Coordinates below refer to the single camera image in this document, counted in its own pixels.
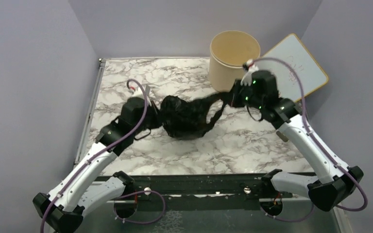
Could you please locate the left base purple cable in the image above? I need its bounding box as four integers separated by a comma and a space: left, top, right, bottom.
113, 187, 167, 225

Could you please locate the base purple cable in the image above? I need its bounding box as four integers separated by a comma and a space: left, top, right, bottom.
113, 187, 167, 225
259, 202, 316, 224

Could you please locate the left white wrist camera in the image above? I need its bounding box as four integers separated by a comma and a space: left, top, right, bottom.
132, 84, 151, 98

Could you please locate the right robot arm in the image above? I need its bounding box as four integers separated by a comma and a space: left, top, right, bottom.
229, 70, 364, 212

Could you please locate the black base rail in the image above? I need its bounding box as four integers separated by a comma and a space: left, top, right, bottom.
96, 172, 314, 211

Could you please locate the white board with wooden frame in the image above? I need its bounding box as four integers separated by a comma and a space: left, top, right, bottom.
257, 33, 328, 102

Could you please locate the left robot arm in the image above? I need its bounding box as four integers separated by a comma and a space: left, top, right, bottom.
33, 97, 158, 233

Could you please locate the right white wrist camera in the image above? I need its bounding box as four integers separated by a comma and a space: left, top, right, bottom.
240, 59, 260, 86

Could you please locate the black plastic trash bag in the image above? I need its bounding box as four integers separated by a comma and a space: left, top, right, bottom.
159, 92, 232, 140

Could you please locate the small grey metal piece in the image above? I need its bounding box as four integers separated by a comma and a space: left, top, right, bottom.
276, 131, 289, 142

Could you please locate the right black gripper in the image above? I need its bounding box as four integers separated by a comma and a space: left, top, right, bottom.
221, 79, 264, 111

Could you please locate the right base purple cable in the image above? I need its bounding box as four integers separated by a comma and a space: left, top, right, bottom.
259, 202, 316, 224

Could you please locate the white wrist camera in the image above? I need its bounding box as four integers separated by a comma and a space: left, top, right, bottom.
240, 59, 260, 86
132, 84, 151, 98

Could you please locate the beige round trash bin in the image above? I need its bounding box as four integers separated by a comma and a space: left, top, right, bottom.
208, 31, 261, 92

